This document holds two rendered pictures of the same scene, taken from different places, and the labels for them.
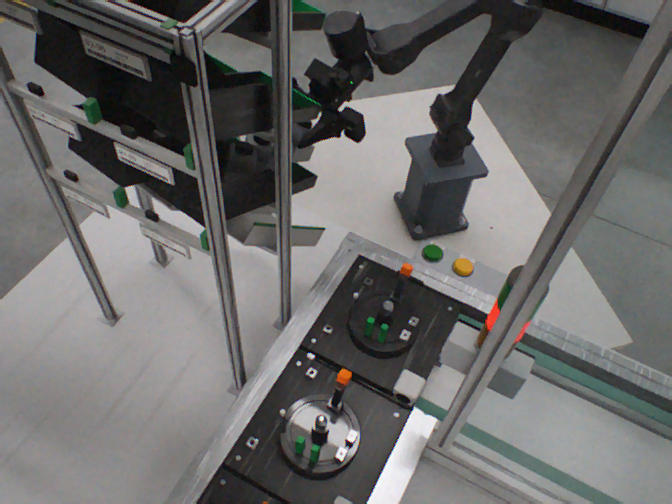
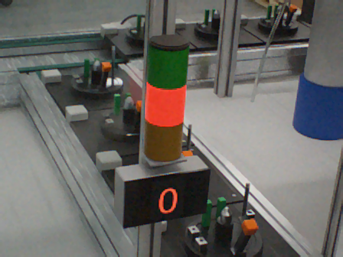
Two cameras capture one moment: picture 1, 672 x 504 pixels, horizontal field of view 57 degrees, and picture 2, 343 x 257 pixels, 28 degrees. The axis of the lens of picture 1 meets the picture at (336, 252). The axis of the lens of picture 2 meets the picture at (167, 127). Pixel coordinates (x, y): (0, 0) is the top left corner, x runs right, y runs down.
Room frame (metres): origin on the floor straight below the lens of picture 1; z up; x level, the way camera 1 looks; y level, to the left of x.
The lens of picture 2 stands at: (0.95, -0.81, 1.68)
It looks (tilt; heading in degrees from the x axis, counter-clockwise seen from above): 26 degrees down; 132
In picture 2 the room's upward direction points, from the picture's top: 4 degrees clockwise
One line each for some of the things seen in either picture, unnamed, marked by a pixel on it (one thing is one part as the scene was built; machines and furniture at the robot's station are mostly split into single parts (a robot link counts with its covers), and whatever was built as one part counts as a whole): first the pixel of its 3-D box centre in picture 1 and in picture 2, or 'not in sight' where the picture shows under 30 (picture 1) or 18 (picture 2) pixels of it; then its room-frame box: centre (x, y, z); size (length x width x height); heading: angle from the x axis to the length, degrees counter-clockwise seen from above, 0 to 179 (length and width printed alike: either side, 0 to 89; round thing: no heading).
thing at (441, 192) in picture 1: (437, 185); not in sight; (1.01, -0.22, 0.96); 0.15 x 0.15 x 0.20; 21
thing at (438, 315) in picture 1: (383, 326); not in sight; (0.61, -0.11, 0.96); 0.24 x 0.24 x 0.02; 66
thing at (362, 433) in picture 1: (320, 427); (224, 226); (0.38, 0.00, 1.01); 0.24 x 0.24 x 0.13; 66
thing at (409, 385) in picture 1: (408, 388); not in sight; (0.48, -0.16, 0.97); 0.05 x 0.05 x 0.04; 66
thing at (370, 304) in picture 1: (384, 321); not in sight; (0.61, -0.11, 0.98); 0.14 x 0.14 x 0.02
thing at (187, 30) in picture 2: not in sight; (216, 21); (-0.40, 0.91, 1.01); 0.24 x 0.24 x 0.13; 66
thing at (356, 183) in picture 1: (410, 220); not in sight; (0.99, -0.18, 0.84); 0.90 x 0.70 x 0.03; 21
